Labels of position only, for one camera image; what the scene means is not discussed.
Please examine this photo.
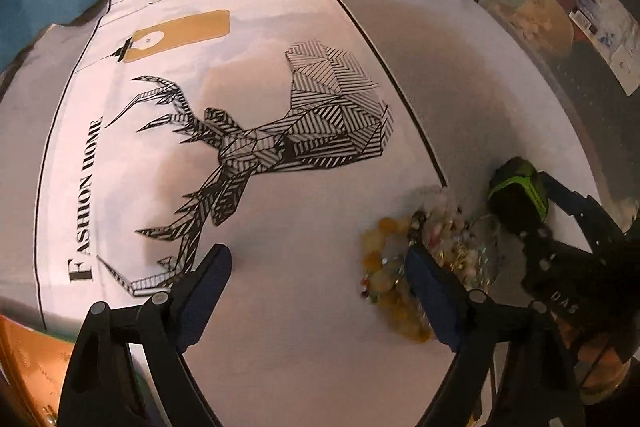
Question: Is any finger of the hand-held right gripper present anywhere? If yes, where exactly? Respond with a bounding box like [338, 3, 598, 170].
[519, 226, 567, 289]
[536, 173, 627, 254]

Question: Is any printed deer tablecloth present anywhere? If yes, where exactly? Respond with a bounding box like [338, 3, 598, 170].
[0, 0, 608, 427]

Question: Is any green and black watch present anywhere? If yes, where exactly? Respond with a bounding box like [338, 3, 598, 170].
[487, 158, 551, 235]

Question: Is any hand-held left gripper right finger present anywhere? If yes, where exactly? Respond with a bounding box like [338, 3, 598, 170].
[404, 244, 588, 427]

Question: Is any white label sticker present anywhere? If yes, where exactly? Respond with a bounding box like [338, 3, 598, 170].
[570, 0, 640, 95]

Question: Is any orange metal tray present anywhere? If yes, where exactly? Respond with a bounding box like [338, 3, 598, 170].
[0, 312, 81, 427]

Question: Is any pile of bead bracelets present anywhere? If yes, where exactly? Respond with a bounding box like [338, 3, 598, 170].
[360, 189, 501, 344]

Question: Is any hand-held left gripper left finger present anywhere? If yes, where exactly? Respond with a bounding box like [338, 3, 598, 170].
[59, 243, 233, 427]

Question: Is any dark round drum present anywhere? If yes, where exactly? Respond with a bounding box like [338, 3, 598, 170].
[460, 0, 640, 228]

